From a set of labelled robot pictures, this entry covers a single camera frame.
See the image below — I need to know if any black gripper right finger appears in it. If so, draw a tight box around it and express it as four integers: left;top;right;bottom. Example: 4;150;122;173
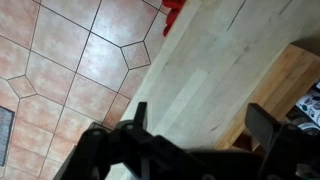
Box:
245;103;281;150

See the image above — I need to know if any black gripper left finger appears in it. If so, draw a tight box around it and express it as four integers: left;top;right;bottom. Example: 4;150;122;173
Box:
134;102;147;129

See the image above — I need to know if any red oven mitt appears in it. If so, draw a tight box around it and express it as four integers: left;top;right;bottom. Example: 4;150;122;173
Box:
162;0;186;37

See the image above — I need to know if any wooden spice tray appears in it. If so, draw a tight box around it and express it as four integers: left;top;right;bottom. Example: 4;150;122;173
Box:
214;44;320;151

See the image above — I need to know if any grey floor mat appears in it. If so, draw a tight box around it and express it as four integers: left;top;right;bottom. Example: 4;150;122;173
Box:
0;106;15;167

